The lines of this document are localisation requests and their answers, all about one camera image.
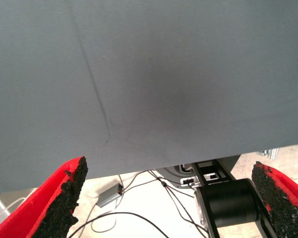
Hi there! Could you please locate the aluminium profile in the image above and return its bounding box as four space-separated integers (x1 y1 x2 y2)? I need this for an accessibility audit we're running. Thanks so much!
262 148 281 160

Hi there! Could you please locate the grey base housing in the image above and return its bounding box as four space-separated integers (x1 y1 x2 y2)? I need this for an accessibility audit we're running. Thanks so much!
162 165 198 189

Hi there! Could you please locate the small grey electronics box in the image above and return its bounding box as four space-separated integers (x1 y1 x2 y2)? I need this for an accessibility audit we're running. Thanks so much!
96 184 125 208

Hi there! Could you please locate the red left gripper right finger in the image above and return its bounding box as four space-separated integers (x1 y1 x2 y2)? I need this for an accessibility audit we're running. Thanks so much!
251 161 298 238

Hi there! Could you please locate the black frame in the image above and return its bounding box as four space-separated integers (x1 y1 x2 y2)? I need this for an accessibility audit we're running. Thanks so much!
191 158 279 238

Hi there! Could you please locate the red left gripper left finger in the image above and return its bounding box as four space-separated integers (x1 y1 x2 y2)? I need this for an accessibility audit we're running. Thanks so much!
0 156 89 238

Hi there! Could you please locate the white floor cable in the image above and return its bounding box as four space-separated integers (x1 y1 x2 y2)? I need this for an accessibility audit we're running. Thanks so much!
0 197 28 225

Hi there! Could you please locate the dark grey table cloth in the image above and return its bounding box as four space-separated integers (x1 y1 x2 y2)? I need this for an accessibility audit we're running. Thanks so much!
0 0 298 195

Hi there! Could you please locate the black floor cable with connector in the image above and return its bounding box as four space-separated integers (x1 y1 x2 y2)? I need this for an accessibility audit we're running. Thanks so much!
148 170 211 238

